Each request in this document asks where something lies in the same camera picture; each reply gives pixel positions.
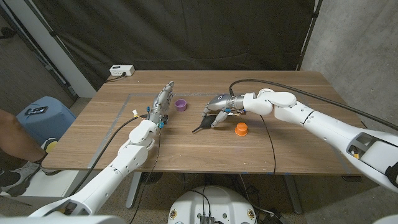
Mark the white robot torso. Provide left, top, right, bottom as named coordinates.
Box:
left=0, top=213, right=398, bottom=224

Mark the grey and black sneaker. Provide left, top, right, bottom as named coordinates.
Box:
left=0, top=161, right=62, bottom=197

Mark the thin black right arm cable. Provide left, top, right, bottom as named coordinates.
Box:
left=259, top=114, right=277, bottom=175

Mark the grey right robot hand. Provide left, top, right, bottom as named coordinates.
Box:
left=201, top=93, right=246, bottom=128

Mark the person's bare leg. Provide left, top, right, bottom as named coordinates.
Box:
left=0, top=109, right=46, bottom=162

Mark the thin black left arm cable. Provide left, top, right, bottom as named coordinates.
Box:
left=129, top=127, right=162, bottom=224

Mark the black power strip cord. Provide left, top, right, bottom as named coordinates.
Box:
left=105, top=73, right=127, bottom=83

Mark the black backdrop cloth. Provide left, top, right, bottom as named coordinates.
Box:
left=30, top=0, right=317, bottom=91

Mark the white platform box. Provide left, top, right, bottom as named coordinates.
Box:
left=0, top=169, right=81, bottom=206

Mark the white power strip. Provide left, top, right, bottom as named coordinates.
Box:
left=109, top=64, right=136, bottom=77

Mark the grey table leg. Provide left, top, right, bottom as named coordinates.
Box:
left=282, top=174, right=303, bottom=215
left=125, top=172, right=144, bottom=209

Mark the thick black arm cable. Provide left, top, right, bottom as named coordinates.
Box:
left=70, top=114, right=149, bottom=195
left=229, top=78, right=398, bottom=131

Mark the white pillar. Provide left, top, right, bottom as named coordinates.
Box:
left=2, top=0, right=97, bottom=99

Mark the black backdrop stand pole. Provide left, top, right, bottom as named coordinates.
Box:
left=297, top=0, right=324, bottom=71

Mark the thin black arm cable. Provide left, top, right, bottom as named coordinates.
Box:
left=259, top=114, right=277, bottom=175
left=129, top=127, right=162, bottom=224

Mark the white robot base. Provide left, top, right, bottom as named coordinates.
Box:
left=167, top=185, right=258, bottom=224

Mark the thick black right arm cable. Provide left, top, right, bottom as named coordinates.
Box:
left=229, top=78, right=398, bottom=131

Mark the black power adapter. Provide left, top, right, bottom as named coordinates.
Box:
left=262, top=211, right=290, bottom=224

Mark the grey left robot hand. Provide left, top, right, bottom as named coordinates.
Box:
left=146, top=80, right=175, bottom=125

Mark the purple plastic cup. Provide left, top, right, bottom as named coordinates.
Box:
left=174, top=98, right=188, bottom=112

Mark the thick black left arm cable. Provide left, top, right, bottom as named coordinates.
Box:
left=70, top=114, right=149, bottom=195

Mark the black rubber air blower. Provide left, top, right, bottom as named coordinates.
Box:
left=192, top=114, right=218, bottom=134

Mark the orange plastic cup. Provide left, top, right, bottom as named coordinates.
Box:
left=234, top=122, right=249, bottom=137

